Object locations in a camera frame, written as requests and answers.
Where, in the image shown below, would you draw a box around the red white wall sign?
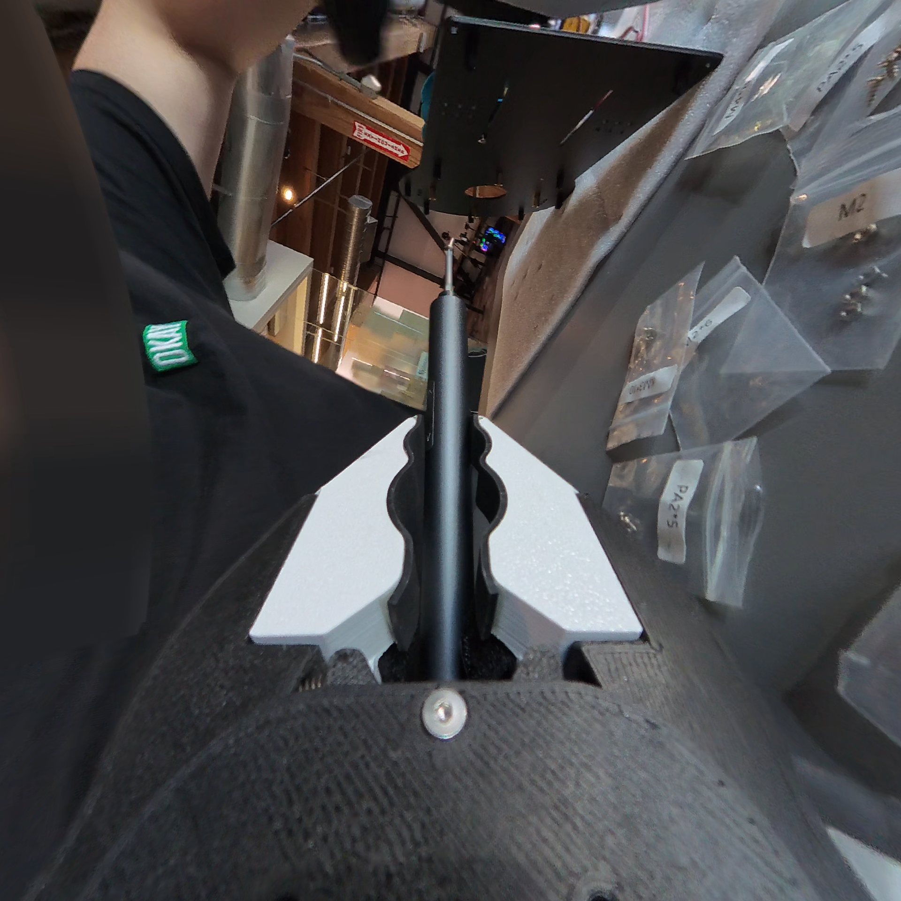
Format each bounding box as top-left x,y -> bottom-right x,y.
352,121 -> 412,166

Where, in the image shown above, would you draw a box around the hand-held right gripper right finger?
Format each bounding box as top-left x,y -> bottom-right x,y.
472,414 -> 645,657

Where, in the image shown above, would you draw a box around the silver ceiling duct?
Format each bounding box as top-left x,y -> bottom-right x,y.
221,35 -> 297,293

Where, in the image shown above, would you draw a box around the black screwdriver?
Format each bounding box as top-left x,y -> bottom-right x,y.
422,245 -> 471,682

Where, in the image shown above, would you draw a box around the person's black shirt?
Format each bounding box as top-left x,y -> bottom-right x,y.
0,67 -> 416,874

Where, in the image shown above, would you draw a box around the person's left forearm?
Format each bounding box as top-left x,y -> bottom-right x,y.
70,0 -> 318,191

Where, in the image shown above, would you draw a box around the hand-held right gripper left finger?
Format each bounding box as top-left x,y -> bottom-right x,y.
250,415 -> 430,682

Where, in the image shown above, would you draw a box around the scattered clear screw bags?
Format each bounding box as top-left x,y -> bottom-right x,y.
605,0 -> 901,733

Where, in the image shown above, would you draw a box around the white foam sheet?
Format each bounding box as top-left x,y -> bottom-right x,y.
486,0 -> 747,416

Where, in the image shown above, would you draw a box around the blue hobby robot arm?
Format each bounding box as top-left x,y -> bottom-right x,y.
397,14 -> 726,218

